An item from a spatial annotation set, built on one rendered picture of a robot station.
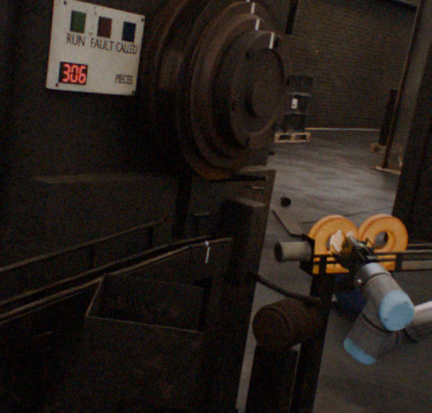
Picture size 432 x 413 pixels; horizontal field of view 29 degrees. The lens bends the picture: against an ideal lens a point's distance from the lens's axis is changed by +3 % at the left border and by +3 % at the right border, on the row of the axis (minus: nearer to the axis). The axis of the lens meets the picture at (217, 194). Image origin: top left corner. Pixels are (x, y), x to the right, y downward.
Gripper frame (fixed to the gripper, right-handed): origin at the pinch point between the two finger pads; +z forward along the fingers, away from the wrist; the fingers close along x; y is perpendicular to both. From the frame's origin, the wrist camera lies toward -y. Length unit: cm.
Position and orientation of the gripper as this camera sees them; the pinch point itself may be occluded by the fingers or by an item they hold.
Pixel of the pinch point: (334, 239)
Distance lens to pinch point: 237.2
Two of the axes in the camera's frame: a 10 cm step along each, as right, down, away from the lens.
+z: -2.9, -5.1, 8.1
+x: -9.2, -0.8, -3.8
